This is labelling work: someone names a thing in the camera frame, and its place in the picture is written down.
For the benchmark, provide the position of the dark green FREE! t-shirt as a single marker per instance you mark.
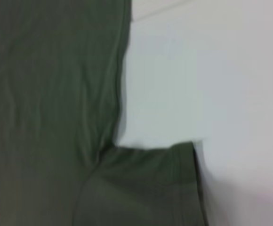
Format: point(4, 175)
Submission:
point(44, 94)

